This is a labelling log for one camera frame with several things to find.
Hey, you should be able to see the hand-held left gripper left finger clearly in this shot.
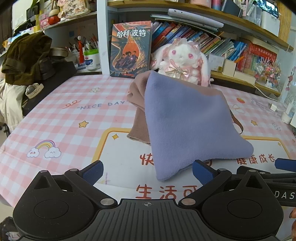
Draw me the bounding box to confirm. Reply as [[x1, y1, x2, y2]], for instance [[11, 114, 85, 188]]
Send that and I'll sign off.
[[31, 160, 118, 208]]

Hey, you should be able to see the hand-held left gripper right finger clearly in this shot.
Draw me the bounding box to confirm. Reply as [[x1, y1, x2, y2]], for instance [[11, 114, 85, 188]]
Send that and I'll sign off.
[[178, 159, 267, 208]]

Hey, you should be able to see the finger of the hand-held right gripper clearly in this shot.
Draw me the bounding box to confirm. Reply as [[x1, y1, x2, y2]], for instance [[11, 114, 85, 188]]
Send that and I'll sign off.
[[236, 166, 296, 180], [274, 158, 296, 172]]

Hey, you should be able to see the purple and mauve sweater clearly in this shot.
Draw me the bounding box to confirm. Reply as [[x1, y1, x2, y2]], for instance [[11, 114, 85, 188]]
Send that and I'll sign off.
[[127, 71, 254, 182]]

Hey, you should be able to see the person's right hand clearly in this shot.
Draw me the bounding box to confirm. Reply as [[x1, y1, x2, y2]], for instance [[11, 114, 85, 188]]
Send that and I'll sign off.
[[290, 206, 296, 232]]

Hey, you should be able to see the pink checkered tablecloth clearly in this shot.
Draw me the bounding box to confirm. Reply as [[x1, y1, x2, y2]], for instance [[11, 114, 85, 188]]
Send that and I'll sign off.
[[0, 74, 296, 209]]

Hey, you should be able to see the colourful flower bouquet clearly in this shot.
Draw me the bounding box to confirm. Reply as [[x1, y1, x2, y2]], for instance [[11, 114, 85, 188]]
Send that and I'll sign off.
[[254, 58, 282, 88]]

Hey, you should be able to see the beige wrist watch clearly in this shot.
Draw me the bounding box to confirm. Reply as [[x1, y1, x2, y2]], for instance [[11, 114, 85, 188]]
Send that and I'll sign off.
[[25, 83, 44, 99]]

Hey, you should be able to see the black chair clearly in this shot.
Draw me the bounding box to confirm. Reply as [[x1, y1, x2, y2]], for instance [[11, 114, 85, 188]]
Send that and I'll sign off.
[[22, 61, 78, 116]]

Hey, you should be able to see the white cloth garment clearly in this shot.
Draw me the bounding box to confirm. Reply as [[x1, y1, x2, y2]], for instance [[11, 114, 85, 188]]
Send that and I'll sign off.
[[0, 79, 28, 130]]

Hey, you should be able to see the cream open box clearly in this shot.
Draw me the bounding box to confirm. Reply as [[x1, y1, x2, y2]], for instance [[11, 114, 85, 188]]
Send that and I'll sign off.
[[223, 60, 237, 76]]

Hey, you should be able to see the white open box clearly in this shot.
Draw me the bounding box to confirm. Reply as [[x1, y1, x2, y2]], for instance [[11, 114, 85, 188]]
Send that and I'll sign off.
[[209, 54, 226, 72]]

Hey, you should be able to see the white jar pen holder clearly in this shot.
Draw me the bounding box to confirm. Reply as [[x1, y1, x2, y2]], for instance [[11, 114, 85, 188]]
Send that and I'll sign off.
[[84, 50, 101, 71]]

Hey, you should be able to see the red box of trinkets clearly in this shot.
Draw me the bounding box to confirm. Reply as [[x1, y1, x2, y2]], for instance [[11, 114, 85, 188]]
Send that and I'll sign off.
[[245, 43, 278, 75]]

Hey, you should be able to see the white pink bunny plush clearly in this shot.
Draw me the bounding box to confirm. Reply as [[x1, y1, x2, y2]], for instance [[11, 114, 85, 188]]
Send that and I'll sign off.
[[151, 38, 212, 87]]

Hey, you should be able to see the red tassel ornament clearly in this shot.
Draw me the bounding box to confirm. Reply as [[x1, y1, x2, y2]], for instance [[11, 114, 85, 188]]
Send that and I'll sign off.
[[77, 36, 85, 63]]

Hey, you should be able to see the gold round tin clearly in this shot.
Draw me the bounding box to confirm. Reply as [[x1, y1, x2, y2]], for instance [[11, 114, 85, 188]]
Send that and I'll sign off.
[[50, 47, 69, 57]]

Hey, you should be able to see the dark illustrated book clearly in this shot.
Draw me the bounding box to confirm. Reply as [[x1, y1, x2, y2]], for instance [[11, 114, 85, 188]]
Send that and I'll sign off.
[[110, 21, 152, 78]]

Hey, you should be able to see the bunch of pens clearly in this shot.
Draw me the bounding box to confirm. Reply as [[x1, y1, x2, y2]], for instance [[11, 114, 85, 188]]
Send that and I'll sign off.
[[67, 34, 100, 52]]

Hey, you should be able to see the row of colourful books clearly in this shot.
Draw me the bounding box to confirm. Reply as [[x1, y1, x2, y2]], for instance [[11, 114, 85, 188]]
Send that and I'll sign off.
[[150, 21, 248, 63]]

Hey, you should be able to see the olive green jacket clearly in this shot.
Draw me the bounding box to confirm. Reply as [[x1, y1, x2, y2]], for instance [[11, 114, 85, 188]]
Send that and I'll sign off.
[[1, 32, 56, 85]]

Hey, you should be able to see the white storage box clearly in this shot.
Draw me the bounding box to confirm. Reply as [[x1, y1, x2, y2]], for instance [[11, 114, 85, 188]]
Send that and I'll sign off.
[[260, 10, 281, 36]]

